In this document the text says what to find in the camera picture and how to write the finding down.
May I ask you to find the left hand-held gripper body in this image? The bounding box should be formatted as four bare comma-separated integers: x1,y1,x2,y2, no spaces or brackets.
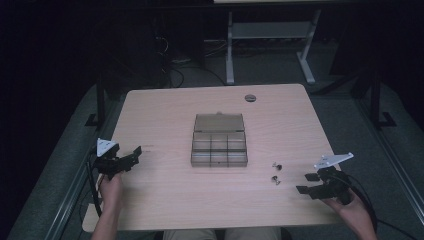
92,137,135,181

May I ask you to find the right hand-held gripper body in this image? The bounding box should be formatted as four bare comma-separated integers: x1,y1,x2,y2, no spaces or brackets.
313,152,355,206

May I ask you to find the person's left hand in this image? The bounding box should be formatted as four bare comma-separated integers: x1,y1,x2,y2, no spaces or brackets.
99,172,124,214

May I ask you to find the person's right hand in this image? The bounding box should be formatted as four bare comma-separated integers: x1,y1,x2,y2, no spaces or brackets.
322,189,372,231

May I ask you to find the black metal stand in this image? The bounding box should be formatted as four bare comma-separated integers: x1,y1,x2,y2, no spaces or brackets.
364,64,398,130
84,71,108,128

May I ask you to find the clear plastic compartment box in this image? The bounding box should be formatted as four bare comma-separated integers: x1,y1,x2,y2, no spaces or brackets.
190,112,249,168

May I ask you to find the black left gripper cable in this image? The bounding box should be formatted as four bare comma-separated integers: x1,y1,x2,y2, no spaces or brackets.
85,145,104,218

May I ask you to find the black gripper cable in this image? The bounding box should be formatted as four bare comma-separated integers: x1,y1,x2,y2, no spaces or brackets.
85,145,104,218
343,173,424,240

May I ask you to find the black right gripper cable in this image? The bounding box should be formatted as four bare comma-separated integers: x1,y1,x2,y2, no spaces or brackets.
343,173,424,240

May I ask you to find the floor cables bundle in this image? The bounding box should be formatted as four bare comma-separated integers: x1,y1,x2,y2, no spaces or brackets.
154,34,228,88

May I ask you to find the white metal desk frame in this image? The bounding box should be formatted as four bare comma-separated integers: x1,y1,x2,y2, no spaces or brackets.
225,9,323,86

